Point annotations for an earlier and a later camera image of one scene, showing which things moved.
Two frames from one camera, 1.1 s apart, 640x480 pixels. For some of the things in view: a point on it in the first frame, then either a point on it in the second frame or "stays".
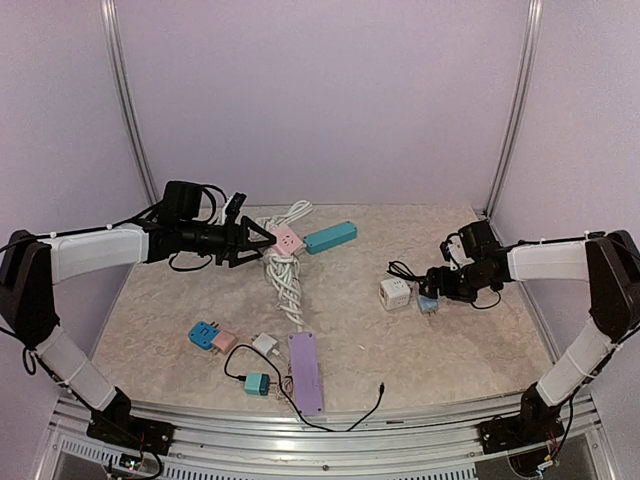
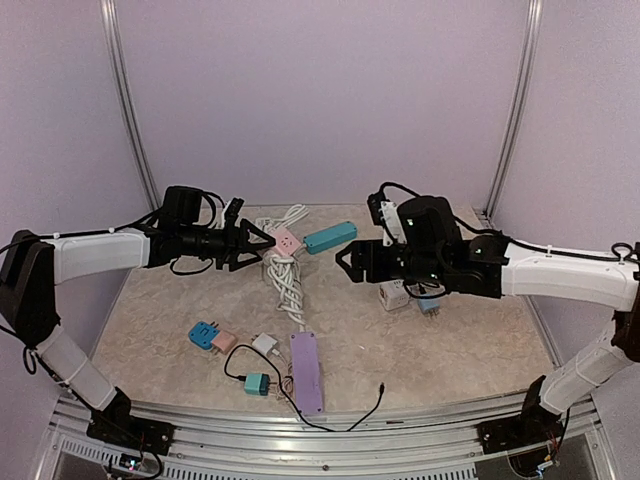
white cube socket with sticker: [394, 294] stays
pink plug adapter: [224, 341] stays
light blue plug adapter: [428, 304] stays
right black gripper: [446, 288] -> [364, 250]
